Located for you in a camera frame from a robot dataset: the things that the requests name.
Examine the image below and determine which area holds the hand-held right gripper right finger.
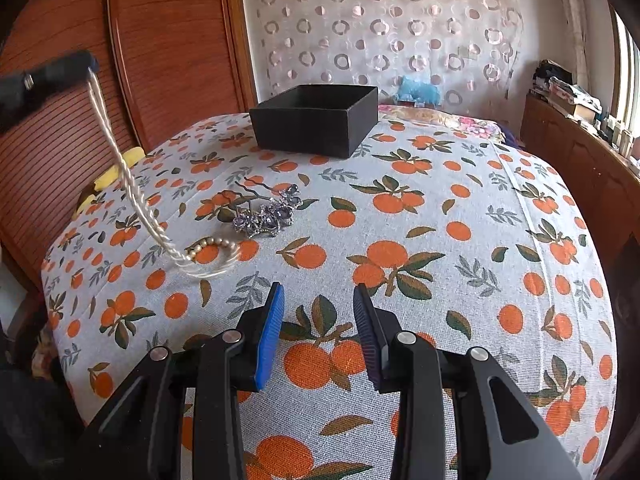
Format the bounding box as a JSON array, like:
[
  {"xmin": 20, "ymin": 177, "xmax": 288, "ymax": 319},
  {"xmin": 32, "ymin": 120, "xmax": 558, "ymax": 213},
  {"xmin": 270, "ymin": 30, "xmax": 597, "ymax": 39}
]
[{"xmin": 352, "ymin": 284, "xmax": 583, "ymax": 480}]

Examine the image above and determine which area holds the orange fruit print cloth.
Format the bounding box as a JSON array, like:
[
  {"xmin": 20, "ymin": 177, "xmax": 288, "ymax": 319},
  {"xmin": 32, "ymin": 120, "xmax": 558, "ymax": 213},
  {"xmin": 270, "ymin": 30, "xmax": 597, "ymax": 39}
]
[{"xmin": 42, "ymin": 112, "xmax": 618, "ymax": 480}]

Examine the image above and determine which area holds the wooden wardrobe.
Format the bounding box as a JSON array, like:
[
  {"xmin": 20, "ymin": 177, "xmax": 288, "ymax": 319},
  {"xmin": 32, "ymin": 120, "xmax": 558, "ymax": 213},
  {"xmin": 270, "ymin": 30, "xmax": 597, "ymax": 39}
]
[{"xmin": 0, "ymin": 0, "xmax": 257, "ymax": 291}]

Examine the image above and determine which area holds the purple rhinestone hairpin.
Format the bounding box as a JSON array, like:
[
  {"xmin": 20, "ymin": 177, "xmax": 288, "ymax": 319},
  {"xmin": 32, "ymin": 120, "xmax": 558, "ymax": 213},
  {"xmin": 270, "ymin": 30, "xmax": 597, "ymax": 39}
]
[{"xmin": 222, "ymin": 180, "xmax": 304, "ymax": 237}]

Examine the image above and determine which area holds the window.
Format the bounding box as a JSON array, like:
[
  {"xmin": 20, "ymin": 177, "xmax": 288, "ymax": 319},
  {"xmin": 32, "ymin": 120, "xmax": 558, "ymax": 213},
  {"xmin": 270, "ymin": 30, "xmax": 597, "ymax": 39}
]
[{"xmin": 607, "ymin": 5, "xmax": 640, "ymax": 136}]

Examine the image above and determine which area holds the stack of clutter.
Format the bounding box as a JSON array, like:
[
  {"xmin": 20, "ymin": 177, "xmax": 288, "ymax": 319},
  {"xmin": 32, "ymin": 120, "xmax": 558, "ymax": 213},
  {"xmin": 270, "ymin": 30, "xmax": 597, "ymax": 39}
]
[{"xmin": 532, "ymin": 60, "xmax": 603, "ymax": 126}]

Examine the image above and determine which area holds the circle pattern sheer curtain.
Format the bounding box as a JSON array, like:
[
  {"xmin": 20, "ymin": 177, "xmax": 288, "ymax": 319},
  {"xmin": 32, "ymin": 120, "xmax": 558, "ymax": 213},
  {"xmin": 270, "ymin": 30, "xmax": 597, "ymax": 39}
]
[{"xmin": 240, "ymin": 0, "xmax": 523, "ymax": 111}]

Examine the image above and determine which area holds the yellow plush toy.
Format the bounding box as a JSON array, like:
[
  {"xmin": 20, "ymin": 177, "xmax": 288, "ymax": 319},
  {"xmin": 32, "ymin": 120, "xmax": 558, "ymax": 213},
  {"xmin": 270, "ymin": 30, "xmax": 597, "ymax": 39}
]
[{"xmin": 75, "ymin": 147, "xmax": 146, "ymax": 216}]

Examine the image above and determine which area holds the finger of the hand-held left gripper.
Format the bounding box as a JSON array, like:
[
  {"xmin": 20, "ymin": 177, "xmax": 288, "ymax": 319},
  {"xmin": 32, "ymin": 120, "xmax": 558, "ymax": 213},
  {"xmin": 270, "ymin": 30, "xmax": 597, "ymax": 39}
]
[{"xmin": 0, "ymin": 50, "xmax": 98, "ymax": 133}]

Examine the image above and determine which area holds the twisted white pearl necklace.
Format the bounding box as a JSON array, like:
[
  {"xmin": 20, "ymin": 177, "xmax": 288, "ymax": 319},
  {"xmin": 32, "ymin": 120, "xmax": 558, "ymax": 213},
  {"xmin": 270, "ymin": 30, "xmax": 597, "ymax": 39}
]
[{"xmin": 87, "ymin": 67, "xmax": 242, "ymax": 279}]

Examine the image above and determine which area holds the blue tissue pack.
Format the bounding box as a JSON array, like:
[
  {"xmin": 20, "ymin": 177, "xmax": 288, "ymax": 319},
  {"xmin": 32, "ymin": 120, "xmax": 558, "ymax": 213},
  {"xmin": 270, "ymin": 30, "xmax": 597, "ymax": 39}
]
[{"xmin": 397, "ymin": 76, "xmax": 443, "ymax": 107}]

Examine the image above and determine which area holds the row of small bottles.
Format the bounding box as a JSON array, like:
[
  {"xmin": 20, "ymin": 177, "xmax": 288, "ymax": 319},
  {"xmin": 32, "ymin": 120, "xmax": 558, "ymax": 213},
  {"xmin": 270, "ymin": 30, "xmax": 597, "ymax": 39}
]
[{"xmin": 602, "ymin": 112, "xmax": 635, "ymax": 157}]

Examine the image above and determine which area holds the white window curtain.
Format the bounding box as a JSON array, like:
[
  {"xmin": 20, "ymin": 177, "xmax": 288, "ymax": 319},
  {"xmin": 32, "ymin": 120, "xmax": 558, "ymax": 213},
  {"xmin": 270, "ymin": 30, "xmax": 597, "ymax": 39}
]
[{"xmin": 555, "ymin": 0, "xmax": 590, "ymax": 76}]

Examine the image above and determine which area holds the wooden side cabinet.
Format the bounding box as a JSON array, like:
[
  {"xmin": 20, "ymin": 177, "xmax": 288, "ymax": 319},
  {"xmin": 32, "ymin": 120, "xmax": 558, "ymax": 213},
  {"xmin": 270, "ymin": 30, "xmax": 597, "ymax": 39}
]
[{"xmin": 520, "ymin": 95, "xmax": 640, "ymax": 281}]

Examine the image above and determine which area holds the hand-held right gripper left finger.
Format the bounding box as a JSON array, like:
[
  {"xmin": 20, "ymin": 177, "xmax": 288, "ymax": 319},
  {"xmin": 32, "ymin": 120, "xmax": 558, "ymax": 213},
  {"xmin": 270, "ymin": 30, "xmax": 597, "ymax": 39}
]
[{"xmin": 75, "ymin": 282, "xmax": 286, "ymax": 480}]

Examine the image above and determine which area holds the floral blanket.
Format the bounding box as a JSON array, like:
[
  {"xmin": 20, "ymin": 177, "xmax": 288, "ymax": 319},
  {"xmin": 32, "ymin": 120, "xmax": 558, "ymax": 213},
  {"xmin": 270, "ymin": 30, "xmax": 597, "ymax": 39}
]
[{"xmin": 377, "ymin": 102, "xmax": 506, "ymax": 143}]

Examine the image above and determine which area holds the pearl bead bracelet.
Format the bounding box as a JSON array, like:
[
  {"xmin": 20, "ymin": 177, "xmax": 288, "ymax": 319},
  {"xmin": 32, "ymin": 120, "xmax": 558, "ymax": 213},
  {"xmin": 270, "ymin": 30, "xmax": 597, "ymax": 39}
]
[{"xmin": 192, "ymin": 239, "xmax": 242, "ymax": 262}]

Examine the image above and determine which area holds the black square box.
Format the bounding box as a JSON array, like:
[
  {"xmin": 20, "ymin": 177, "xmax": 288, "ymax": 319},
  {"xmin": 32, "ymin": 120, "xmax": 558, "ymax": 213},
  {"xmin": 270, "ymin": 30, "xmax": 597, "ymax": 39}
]
[{"xmin": 249, "ymin": 85, "xmax": 379, "ymax": 158}]

